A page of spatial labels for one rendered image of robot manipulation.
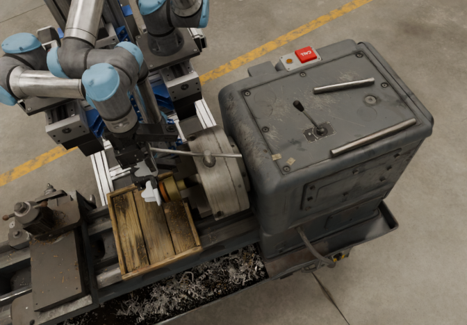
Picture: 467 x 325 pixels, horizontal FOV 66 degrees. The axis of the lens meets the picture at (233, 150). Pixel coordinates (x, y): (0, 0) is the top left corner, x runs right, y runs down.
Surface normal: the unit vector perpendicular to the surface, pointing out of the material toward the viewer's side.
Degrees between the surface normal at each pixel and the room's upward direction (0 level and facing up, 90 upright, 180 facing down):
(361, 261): 0
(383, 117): 0
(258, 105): 0
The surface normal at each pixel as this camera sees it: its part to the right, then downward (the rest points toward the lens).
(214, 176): 0.11, -0.01
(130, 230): -0.08, -0.52
